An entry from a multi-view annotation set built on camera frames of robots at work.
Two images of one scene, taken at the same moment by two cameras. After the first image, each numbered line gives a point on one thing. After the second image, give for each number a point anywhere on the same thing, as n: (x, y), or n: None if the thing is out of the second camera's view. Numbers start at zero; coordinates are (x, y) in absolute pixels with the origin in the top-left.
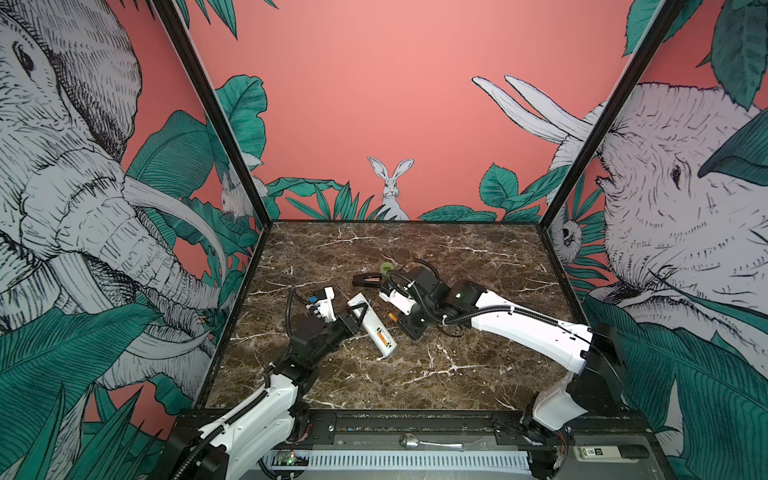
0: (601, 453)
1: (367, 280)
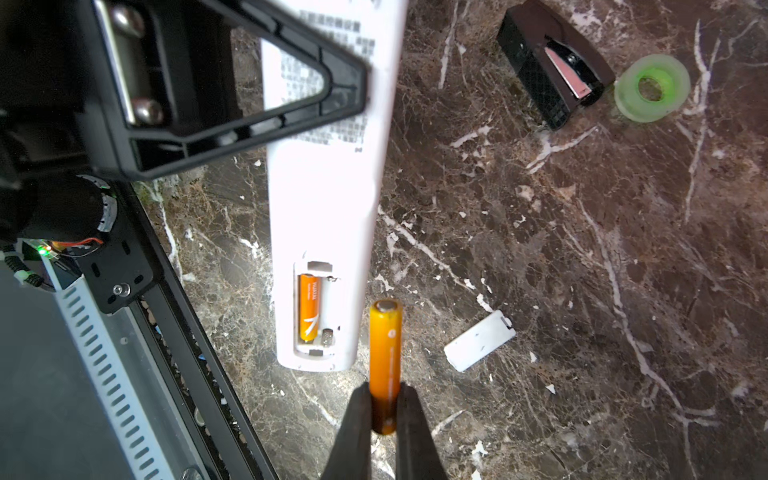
0: None
1: (560, 67)
